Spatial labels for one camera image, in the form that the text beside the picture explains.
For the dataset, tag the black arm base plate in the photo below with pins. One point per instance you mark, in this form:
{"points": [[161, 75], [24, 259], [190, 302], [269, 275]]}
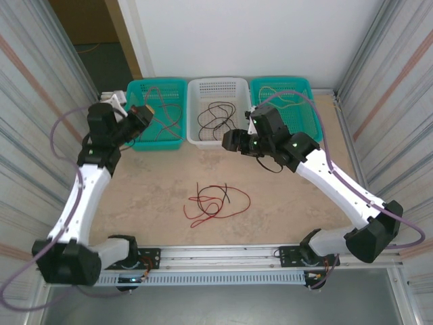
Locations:
{"points": [[152, 254], [287, 254]]}

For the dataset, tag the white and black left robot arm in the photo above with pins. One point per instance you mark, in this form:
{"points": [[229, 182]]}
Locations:
{"points": [[81, 203]]}

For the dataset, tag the dark brown wooden board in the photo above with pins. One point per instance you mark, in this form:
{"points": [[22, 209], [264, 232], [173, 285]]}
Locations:
{"points": [[84, 20]]}

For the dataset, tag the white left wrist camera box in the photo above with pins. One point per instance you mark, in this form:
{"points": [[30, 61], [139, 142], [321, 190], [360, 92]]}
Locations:
{"points": [[115, 101]]}

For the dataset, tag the aluminium mounting rail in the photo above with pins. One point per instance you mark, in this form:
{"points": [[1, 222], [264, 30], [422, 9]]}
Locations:
{"points": [[220, 254]]}

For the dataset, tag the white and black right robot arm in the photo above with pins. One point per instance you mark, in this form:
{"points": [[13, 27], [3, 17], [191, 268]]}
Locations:
{"points": [[338, 189]]}

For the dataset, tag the small circuit board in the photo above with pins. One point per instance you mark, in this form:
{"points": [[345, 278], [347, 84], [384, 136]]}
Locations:
{"points": [[130, 279], [316, 276]]}

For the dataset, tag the light brown wooden door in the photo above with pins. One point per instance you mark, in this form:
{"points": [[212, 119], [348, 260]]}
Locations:
{"points": [[125, 40]]}

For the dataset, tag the white plastic basket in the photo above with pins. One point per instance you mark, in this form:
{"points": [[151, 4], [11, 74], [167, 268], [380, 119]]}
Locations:
{"points": [[220, 91]]}

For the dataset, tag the teal plastic basket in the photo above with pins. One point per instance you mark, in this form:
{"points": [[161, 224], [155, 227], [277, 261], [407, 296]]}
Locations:
{"points": [[297, 118], [169, 94]]}

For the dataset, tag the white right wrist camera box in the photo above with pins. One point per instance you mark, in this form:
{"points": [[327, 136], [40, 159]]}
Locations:
{"points": [[253, 128]]}

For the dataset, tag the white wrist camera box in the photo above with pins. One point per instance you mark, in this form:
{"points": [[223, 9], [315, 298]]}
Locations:
{"points": [[253, 128], [115, 101]]}

